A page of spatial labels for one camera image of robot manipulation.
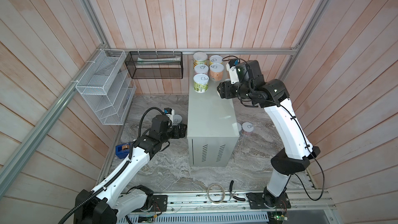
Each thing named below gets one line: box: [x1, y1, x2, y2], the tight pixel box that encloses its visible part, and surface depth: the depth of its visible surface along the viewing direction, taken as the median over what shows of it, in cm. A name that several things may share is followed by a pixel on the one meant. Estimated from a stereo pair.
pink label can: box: [209, 63, 225, 82], surface depth 79 cm
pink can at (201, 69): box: [193, 63, 209, 76], surface depth 78 cm
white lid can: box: [241, 121, 254, 136], surface depth 97 cm
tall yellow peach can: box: [192, 51, 208, 67], surface depth 81 cm
